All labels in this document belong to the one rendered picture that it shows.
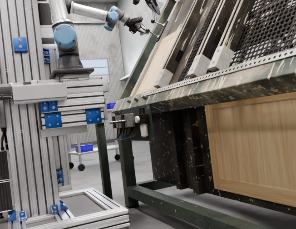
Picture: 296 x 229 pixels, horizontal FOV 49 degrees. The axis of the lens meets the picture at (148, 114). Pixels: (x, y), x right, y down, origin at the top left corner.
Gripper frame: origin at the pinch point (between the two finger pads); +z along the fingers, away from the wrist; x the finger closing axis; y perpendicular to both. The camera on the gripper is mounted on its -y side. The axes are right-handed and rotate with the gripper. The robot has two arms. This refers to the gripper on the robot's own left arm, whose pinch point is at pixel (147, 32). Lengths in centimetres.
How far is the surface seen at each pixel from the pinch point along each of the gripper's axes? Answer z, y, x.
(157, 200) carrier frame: 47, 3, 128
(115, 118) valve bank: 4, 15, 80
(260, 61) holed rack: 7, -116, 107
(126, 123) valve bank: 6, -3, 90
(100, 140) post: 9, 46, 84
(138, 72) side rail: 13.2, 25.9, 20.2
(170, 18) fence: 10.7, -13.1, -15.8
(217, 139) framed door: 43, -54, 101
